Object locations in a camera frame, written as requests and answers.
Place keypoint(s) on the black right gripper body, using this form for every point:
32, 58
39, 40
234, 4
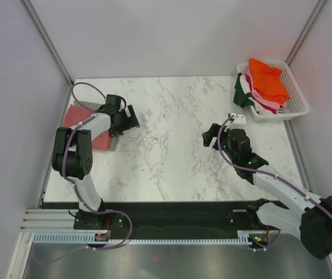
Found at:
223, 138

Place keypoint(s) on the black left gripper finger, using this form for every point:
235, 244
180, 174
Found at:
132, 121
116, 131

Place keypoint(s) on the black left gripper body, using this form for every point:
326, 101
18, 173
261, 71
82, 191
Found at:
124, 120

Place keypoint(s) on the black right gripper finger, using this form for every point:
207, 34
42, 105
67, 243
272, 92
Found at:
212, 132
207, 139

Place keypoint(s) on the salmon pink t shirt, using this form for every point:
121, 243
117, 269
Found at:
76, 114

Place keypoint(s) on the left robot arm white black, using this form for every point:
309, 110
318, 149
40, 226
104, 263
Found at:
72, 157

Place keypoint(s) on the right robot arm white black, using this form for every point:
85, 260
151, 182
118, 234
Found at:
304, 215

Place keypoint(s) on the folded grey t shirt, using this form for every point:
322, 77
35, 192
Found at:
96, 106

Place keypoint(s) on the dark green white garment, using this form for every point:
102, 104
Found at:
242, 93

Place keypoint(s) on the light pink t shirt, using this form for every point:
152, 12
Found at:
265, 103

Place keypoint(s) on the magenta red t shirt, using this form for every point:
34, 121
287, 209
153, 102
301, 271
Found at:
260, 107

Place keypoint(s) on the orange t shirt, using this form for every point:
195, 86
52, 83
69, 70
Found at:
267, 82

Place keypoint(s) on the white plastic laundry basket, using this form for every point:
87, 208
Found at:
296, 105

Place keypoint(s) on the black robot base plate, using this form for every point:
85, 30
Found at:
175, 220

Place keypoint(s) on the white slotted cable duct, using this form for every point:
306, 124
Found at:
90, 238

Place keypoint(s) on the left aluminium frame post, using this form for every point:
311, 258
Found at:
41, 30

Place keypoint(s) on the aluminium frame post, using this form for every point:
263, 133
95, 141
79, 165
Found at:
41, 30
307, 28

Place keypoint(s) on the right aluminium frame post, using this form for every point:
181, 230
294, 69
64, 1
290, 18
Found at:
307, 28

